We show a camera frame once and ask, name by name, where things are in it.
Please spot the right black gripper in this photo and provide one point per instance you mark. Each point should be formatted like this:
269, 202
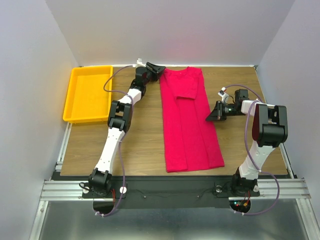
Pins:
216, 114

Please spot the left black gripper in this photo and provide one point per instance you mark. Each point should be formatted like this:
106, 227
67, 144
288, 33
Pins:
156, 69

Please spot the red t shirt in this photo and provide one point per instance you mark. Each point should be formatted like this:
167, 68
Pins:
190, 142

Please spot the yellow plastic tray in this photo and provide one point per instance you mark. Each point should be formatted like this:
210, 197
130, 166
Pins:
86, 99

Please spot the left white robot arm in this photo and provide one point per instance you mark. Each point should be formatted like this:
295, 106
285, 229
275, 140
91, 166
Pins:
119, 122

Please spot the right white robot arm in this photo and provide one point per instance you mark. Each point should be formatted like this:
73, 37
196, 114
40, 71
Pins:
269, 130

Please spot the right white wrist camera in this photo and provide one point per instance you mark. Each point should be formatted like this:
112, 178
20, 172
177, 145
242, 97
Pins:
224, 96

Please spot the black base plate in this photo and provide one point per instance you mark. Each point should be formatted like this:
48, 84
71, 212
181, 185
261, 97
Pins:
167, 192

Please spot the aluminium frame rail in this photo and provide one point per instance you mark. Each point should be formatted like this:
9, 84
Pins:
59, 200

